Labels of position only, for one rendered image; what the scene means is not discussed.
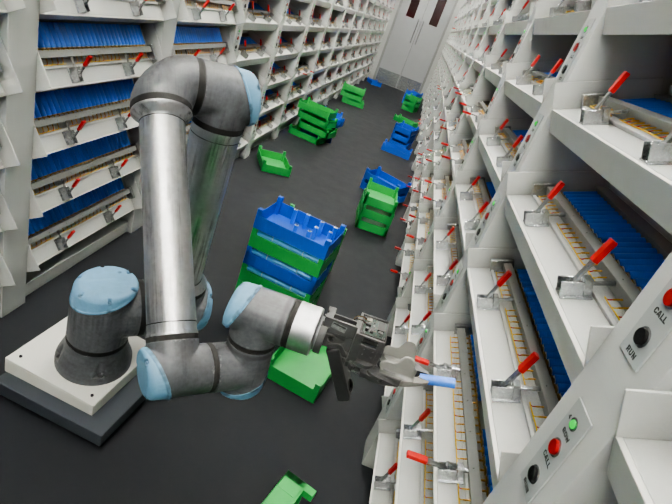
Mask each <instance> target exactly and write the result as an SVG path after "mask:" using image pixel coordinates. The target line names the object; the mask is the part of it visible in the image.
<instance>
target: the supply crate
mask: <svg viewBox="0 0 672 504"><path fill-rule="evenodd" d="M283 200H284V197H283V196H281V195H280V196H278V199H277V202H276V203H274V204H273V205H271V206H269V207H268V208H266V209H263V208H261V207H260V208H258V211H257V214H256V218H255V221H254V225H253V227H254V228H256V229H258V230H260V231H262V232H264V233H267V234H269V235H271V236H273V237H275V238H277V239H279V240H281V241H283V242H286V243H288V244H290V245H292V246H294V247H296V248H298V249H300V250H302V251H305V252H307V253H309V254H311V255H313V256H315V257H317V258H319V259H321V260H325V259H326V258H327V257H328V256H329V255H330V253H331V252H332V251H333V250H334V249H335V248H336V247H337V246H338V245H339V243H340V242H341V239H342V237H343V234H344V231H345V229H346V225H344V224H342V225H341V226H340V229H339V228H338V230H337V232H336V235H335V238H334V240H333V242H332V240H330V239H327V240H326V237H327V235H328V232H329V231H332V230H333V227H334V226H333V225H331V224H328V223H326V222H325V224H324V227H323V229H322V232H321V235H320V237H317V236H316V237H315V240H314V241H313V240H311V239H309V238H307V237H305V236H306V233H307V230H311V231H312V232H313V229H314V226H317V227H319V224H320V221H322V220H320V219H318V218H315V217H313V216H310V219H309V222H308V225H307V227H306V229H302V225H303V222H304V219H305V216H306V214H307V213H304V212H302V211H300V210H298V213H297V216H296V219H295V222H294V224H298V225H299V227H298V230H297V233H296V232H294V231H292V230H293V227H294V224H290V219H291V216H292V213H293V210H294V209H296V208H294V207H291V206H289V205H287V204H285V203H283ZM325 240H326V242H325ZM324 243H325V244H324Z"/></svg>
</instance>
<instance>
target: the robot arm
mask: <svg viewBox="0 0 672 504"><path fill-rule="evenodd" d="M260 110H261V91H260V85H259V82H258V80H257V78H256V76H255V75H254V74H253V73H252V72H251V71H248V70H245V69H242V68H239V67H238V66H235V65H234V66H231V65H227V64H223V63H219V62H215V61H211V60H207V59H203V58H198V57H195V56H193V55H188V54H178V55H172V56H169V57H166V58H164V59H162V60H160V61H158V62H156V63H154V64H153V65H151V66H150V67H149V68H148V69H146V70H145V71H144V72H143V74H142V75H141V76H140V77H139V78H138V80H137V81H136V83H135V85H134V87H133V89H132V92H131V96H130V115H131V117H132V118H133V119H134V120H135V121H136V122H137V123H139V140H140V167H141V194H142V222H143V249H144V276H145V279H137V278H136V277H135V275H134V274H132V273H131V274H130V273H129V271H128V270H126V269H123V268H120V267H115V266H105V267H103V268H102V267H95V268H92V269H89V270H87V271H85V272H83V273H82V274H80V275H79V276H78V277H77V279H76V280H75V281H74V283H73V286H72V291H71V293H70V296H69V309H68V318H67V326H66V335H65V336H64V338H63V339H62V340H61V342H60V343H59V344H58V346H57V348H56V351H55V356H54V365H55V368H56V370H57V372H58V373H59V374H60V375H61V376H62V377H63V378H64V379H66V380H68V381H70V382H72V383H75V384H78V385H83V386H99V385H104V384H108V383H111V382H113V381H115V380H117V379H119V378H120V377H122V376H123V375H124V374H125V373H126V372H127V371H128V369H129V367H130V365H131V361H132V348H131V346H130V344H129V340H128V337H132V336H145V338H146V347H142V348H141V349H140V350H139V351H138V353H137V358H136V363H137V367H136V369H137V378H138V383H139V386H140V389H141V392H142V394H143V396H144V397H145V398H146V399H148V400H151V401H155V400H164V399H165V400H171V399H172V398H178V397H185V396H192V395H198V394H205V393H217V392H220V393H221V394H222V395H224V396H225V397H227V398H230V399H235V400H245V399H249V398H252V397H254V396H255V395H257V394H258V393H259V392H260V390H261V389H262V387H263V384H264V382H265V381H266V379H267V376H268V369H269V366H270V362H271V359H272V356H273V352H274V349H275V346H276V345H278V346H281V347H284V348H286V349H289V350H292V351H295V352H297V353H300V354H303V355H306V356H307V355H309V353H310V350H311V349H312V352H314V353H317V354H319V352H320V349H321V346H322V345H323V346H326V347H327V349H326V353H327V357H328V362H329V366H330V370H331V375H332V379H333V384H334V389H335V392H336V397H337V400H338V401H349V400H350V396H351V392H352V390H353V381H352V379H351V374H350V371H352V372H354V373H356V374H357V375H359V377H362V378H365V379H367V380H368V381H370V382H372V383H375V384H378V385H383V386H391V387H398V386H400V387H415V386H425V385H427V384H428V383H429V381H428V380H425V379H422V378H420V377H418V376H420V373H421V374H428V375H429V373H428V372H427V371H426V370H425V369H423V368H422V367H421V366H419V365H418V364H416V363H415V356H416V345H415V344H414V343H413V342H410V341H407V342H405V343H404V344H403V345H401V346H400V347H393V346H390V345H387V346H385V344H386V341H387V335H388V329H389V322H388V321H385V320H383V319H380V318H377V317H374V316H371V315H369V314H366V313H363V312H362V314H361V315H357V316H355V318H354V320H353V319H350V318H347V317H345V316H342V315H339V314H336V310H337V308H334V307H331V306H330V307H329V310H328V313H327V315H326V314H325V316H323V314H324V308H322V307H319V306H316V305H313V304H311V303H308V302H305V301H302V300H299V299H296V298H293V297H291V296H288V295H285V294H282V293H279V292H277V291H274V290H271V289H268V288H265V287H263V286H262V285H257V284H253V283H250V282H243V283H241V284H240V285H239V286H238V287H237V289H236V290H235V292H234V293H233V295H232V297H231V299H230V301H229V303H228V305H227V307H226V310H225V312H224V315H223V320H222V324H223V325H224V326H225V327H226V328H228V327H229V328H230V329H229V334H228V338H227V341H226V342H214V343H211V342H209V343H199V333H198V330H201V329H203V328H204V327H205V326H206V325H207V323H208V320H209V319H210V316H211V312H212V304H213V299H212V298H211V296H212V290H211V287H210V284H209V283H208V281H207V280H206V278H205V276H204V275H203V274H202V273H203V269H204V266H205V262H206V259H207V255H208V252H209V248H210V245H211V241H212V238H213V234H214V230H215V227H216V223H217V220H218V216H219V213H220V209H221V206H222V202H223V199H224V195H225V191H226V188H227V184H228V181H229V177H230V174H231V170H232V167H233V163H234V160H235V156H236V152H237V149H238V145H239V142H240V138H241V136H242V135H243V132H244V129H245V126H253V125H254V124H255V123H256V122H257V120H258V118H259V115H260ZM190 121H192V122H191V127H190V131H189V135H188V140H187V144H186V128H185V126H186V125H187V124H188V123H189V122H190ZM358 316H359V317H358ZM356 317H358V318H356ZM369 317H370V318H369ZM355 319H358V321H356V320H355ZM379 359H380V361H381V362H380V368H379V367H378V366H377V362H378V361H379Z"/></svg>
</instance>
